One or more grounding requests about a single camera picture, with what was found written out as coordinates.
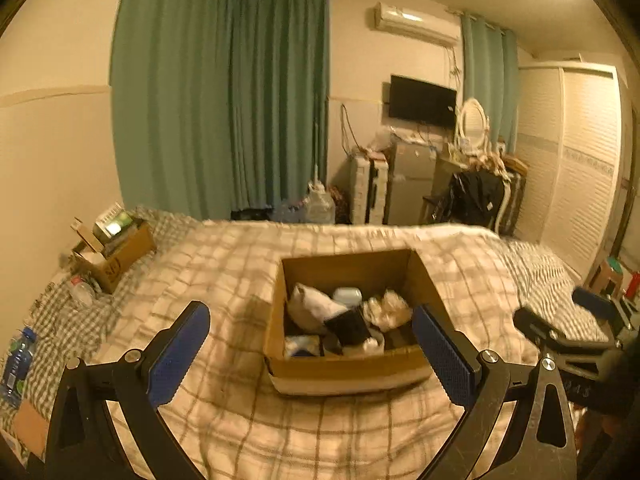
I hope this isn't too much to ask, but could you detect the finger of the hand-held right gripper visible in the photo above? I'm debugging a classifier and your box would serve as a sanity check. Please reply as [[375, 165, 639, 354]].
[[513, 307, 568, 350], [572, 287, 622, 323]]

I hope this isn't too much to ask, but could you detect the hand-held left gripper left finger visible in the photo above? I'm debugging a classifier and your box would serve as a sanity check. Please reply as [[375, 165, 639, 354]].
[[46, 301, 211, 480]]

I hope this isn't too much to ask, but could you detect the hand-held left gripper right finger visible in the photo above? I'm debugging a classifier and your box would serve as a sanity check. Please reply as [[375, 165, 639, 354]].
[[411, 303, 581, 480]]

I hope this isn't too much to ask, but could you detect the white sock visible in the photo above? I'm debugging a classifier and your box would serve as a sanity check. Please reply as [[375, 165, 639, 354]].
[[359, 334, 387, 357]]

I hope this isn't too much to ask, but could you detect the black wallet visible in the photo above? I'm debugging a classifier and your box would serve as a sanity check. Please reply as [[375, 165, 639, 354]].
[[325, 307, 372, 356]]

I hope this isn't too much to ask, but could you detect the large cardboard box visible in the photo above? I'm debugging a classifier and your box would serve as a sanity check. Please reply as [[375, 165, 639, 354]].
[[263, 248, 436, 398]]

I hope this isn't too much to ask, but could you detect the light blue case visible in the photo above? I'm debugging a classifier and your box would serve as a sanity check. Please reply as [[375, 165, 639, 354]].
[[332, 286, 365, 308]]

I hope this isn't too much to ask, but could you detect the blue white tissue pack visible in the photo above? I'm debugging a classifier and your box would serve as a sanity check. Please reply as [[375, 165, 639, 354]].
[[284, 335, 321, 359]]

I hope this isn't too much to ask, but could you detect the white plush toy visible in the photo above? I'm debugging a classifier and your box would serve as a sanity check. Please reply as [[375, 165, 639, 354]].
[[287, 282, 347, 333]]

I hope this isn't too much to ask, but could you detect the small plastic stool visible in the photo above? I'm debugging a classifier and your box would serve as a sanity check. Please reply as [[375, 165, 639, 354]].
[[590, 257, 626, 303]]

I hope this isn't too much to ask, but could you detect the small printed cardboard box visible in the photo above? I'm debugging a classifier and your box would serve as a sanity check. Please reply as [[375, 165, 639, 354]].
[[70, 220, 157, 295]]

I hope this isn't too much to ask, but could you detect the crushed clear plastic bottle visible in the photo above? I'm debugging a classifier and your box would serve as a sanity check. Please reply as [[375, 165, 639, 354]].
[[67, 276, 98, 308]]

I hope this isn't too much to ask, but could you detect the dark striped suitcase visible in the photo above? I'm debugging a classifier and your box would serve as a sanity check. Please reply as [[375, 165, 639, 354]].
[[497, 172, 528, 236]]

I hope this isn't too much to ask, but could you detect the green gingham bed sheet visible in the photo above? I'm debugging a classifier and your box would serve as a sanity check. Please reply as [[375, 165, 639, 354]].
[[0, 205, 201, 431]]

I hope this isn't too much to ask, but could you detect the black jacket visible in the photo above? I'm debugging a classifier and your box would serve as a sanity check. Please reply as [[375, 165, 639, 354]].
[[432, 170, 506, 228]]

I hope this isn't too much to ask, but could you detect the white louvred wardrobe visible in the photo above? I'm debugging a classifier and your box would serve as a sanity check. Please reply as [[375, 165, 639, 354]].
[[510, 62, 628, 281]]

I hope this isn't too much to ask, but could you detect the green white carton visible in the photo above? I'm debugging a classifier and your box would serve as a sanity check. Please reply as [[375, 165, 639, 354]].
[[95, 202, 136, 241]]

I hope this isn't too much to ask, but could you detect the small beige carton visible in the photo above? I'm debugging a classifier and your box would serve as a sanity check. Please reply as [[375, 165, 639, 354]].
[[72, 217, 103, 253]]

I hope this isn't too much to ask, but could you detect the blue label water bottle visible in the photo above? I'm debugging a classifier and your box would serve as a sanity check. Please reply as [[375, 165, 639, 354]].
[[0, 327, 38, 406]]

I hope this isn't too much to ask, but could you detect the grey small fridge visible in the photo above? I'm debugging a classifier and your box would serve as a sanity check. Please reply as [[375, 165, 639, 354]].
[[384, 140, 441, 226]]

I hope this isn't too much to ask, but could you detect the white suitcase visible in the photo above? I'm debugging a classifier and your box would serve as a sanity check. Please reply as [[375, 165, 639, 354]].
[[349, 154, 390, 226]]

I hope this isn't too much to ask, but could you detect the large clear water jug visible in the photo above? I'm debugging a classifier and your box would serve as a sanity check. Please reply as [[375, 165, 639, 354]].
[[304, 185, 335, 225]]

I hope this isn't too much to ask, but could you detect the white oval mirror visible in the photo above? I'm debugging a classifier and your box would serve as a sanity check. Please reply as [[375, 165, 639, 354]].
[[456, 99, 490, 153]]

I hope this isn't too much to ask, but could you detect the narrow green curtain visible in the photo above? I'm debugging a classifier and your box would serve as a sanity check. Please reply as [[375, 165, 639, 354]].
[[460, 12, 518, 153]]

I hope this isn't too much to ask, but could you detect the wide green curtain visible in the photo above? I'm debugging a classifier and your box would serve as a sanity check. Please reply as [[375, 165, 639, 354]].
[[110, 0, 330, 221]]

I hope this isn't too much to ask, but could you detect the white air conditioner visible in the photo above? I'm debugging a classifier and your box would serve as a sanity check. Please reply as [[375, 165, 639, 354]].
[[372, 2, 461, 46]]

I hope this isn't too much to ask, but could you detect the black wall television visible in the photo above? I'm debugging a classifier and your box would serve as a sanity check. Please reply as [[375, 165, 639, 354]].
[[389, 74, 458, 127]]

